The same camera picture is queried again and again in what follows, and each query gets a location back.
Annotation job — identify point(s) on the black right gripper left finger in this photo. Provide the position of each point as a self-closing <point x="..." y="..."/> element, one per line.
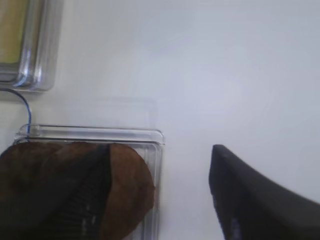
<point x="69" y="206"/>

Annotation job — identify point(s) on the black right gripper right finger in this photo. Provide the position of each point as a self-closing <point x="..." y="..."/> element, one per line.
<point x="250" y="206"/>

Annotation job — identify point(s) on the clear lettuce and cheese container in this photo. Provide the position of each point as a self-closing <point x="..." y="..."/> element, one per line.
<point x="36" y="68"/>

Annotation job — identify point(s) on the yellow cheese slice stack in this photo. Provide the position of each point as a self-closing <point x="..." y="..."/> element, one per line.
<point x="12" y="20"/>

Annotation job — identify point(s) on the brown patty right in container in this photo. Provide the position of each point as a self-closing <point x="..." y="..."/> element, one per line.
<point x="131" y="196"/>

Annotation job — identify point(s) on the brown patty left in container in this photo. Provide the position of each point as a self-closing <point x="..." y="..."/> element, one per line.
<point x="26" y="165"/>

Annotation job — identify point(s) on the clear patty and tomato container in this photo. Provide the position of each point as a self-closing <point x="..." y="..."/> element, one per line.
<point x="148" y="143"/>

